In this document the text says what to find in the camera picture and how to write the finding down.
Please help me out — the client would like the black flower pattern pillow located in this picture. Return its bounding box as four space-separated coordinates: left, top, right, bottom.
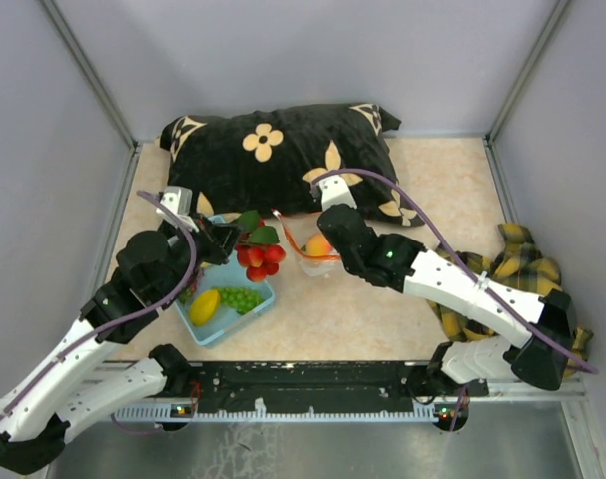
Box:
156 103 423 228

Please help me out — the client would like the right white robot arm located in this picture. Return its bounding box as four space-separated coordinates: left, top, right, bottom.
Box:
317 204 575 395

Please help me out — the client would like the light blue plastic basket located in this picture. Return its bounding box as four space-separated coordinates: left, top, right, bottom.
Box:
174 214 277 348

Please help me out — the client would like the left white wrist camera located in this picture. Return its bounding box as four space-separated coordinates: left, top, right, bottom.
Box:
156 186 198 232

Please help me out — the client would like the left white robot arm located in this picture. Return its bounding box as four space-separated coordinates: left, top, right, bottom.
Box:
0 217 241 475

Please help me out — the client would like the orange peach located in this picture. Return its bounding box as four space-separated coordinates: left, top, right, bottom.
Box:
305 233 333 257

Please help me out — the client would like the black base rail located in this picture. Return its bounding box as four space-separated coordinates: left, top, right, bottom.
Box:
115 361 488 430

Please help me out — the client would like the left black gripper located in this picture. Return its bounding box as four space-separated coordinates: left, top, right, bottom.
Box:
155 211 245 303

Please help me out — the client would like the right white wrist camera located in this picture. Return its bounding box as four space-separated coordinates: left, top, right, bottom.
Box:
312 175 357 212

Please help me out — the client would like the clear zip top bag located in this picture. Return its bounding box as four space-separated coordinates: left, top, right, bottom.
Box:
272 209 342 277

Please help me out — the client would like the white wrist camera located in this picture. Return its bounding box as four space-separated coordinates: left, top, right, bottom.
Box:
156 186 198 232
312 175 357 212

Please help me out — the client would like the yellow black plaid cloth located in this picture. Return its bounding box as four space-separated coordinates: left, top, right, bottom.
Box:
420 223 594 378

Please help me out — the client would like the red strawberry bunch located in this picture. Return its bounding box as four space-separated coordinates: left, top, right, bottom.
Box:
233 211 286 282

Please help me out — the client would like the green grape bunch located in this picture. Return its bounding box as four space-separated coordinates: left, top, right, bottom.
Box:
214 286 264 315

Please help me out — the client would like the purple grape bunch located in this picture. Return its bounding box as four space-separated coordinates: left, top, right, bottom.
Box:
177 269 202 304

